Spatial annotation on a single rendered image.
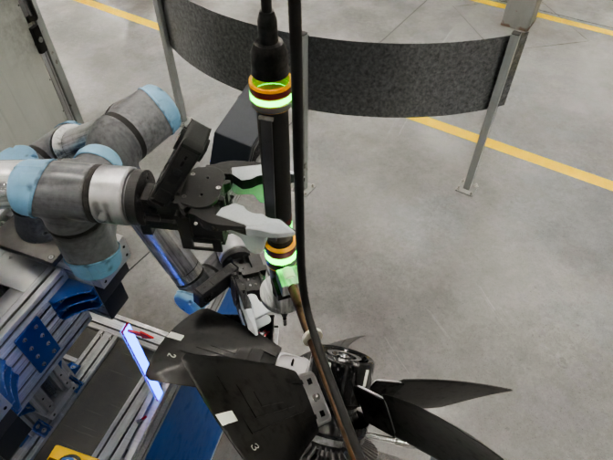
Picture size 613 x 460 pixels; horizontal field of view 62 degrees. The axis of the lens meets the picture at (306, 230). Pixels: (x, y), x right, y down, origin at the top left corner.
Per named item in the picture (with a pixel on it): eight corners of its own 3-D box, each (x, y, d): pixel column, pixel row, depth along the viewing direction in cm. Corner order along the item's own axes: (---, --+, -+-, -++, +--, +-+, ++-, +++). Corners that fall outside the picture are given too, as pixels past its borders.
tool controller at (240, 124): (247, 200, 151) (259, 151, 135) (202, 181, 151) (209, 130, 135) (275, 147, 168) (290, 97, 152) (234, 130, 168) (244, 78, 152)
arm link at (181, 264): (77, 142, 93) (209, 321, 118) (119, 111, 99) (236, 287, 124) (47, 147, 100) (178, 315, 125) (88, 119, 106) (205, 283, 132)
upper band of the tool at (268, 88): (298, 112, 51) (297, 87, 49) (256, 120, 50) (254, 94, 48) (285, 89, 54) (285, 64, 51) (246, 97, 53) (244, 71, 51)
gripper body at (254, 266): (274, 284, 108) (257, 243, 116) (234, 292, 105) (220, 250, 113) (272, 305, 114) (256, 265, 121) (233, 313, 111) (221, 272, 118)
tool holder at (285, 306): (317, 318, 74) (318, 277, 67) (270, 330, 73) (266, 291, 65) (298, 271, 80) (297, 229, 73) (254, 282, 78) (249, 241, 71)
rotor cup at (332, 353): (376, 444, 89) (392, 371, 89) (295, 430, 87) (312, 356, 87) (358, 413, 103) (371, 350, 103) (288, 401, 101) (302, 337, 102)
